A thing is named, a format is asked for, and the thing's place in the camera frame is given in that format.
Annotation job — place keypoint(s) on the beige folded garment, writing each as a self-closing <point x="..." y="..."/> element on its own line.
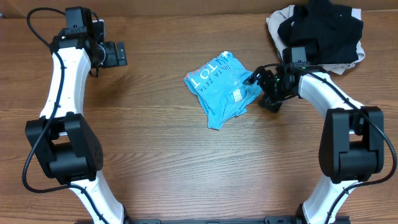
<point x="274" y="21"/>

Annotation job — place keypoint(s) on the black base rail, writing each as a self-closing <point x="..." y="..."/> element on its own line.
<point x="214" y="221"/>

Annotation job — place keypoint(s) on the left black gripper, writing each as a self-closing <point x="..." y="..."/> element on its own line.
<point x="112" y="59"/>

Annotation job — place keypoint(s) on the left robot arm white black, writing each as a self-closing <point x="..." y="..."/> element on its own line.
<point x="66" y="154"/>

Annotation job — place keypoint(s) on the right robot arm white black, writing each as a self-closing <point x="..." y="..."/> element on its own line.
<point x="352" y="146"/>

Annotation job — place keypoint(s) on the light blue printed t-shirt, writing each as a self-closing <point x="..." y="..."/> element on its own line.
<point x="219" y="86"/>

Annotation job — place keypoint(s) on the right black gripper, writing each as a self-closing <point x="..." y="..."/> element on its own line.
<point x="275" y="103"/>

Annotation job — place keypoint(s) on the black folded garment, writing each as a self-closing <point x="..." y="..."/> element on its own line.
<point x="328" y="32"/>

